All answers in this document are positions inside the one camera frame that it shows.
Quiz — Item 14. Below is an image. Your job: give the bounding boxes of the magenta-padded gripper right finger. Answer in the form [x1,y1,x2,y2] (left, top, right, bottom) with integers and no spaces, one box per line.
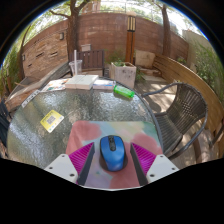
[129,142,180,187]

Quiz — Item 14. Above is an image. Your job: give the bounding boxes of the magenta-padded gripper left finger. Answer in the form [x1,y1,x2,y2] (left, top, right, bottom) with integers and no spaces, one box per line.
[43,142,96,186]

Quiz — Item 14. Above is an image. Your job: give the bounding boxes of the blue and black computer mouse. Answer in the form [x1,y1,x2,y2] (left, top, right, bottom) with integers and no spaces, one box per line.
[99,134,128,173]

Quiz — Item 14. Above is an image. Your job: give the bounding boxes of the floral pastel mouse pad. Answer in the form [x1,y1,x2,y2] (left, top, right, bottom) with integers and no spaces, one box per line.
[64,119,164,190]

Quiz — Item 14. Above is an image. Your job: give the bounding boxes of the yellow square card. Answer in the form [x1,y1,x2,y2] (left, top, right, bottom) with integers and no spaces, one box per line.
[39,109,65,134]

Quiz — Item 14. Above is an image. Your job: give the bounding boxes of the dark wicker chair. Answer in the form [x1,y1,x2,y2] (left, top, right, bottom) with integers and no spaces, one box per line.
[141,82,208,160]

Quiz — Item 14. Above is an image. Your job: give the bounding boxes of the white printed sign plate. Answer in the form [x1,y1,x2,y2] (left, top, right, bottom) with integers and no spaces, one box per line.
[20,89,42,108]

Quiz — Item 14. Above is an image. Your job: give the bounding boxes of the green plastic bottle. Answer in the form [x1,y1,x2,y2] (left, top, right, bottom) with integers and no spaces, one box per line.
[113,84,136,99]

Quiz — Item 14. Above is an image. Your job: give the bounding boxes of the stone garden counter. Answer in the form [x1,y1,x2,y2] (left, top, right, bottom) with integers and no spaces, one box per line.
[4,61,73,113]

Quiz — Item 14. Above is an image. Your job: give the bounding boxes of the thin white booklet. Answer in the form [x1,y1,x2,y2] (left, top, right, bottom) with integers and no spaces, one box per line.
[92,79,117,92]

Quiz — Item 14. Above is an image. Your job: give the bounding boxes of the curved wooden slat bench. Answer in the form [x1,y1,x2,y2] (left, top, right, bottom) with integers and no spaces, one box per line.
[153,53,224,158]

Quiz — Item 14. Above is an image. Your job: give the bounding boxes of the white square planter box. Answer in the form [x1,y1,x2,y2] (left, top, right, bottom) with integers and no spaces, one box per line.
[109,60,138,89]

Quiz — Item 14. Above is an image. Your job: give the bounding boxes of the clear plastic cup with straw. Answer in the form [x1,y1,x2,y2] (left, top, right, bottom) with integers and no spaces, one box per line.
[68,49,83,76]

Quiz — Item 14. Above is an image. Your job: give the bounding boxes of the beige stone slab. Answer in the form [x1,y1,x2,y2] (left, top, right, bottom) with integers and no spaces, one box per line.
[134,49,157,70]

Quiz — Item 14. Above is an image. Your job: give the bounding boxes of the thick forked tree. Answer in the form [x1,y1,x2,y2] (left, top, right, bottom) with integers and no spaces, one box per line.
[49,0,88,63]

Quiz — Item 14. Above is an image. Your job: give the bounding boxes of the slim straight tree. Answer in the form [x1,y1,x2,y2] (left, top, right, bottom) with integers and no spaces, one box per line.
[160,3,172,58]

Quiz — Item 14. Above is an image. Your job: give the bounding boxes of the grey wall utility box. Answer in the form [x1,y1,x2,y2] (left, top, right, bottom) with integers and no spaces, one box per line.
[80,43,92,53]

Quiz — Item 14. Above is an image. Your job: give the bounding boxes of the wooden garden lamp post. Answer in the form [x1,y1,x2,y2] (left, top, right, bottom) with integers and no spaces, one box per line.
[124,14,137,64]

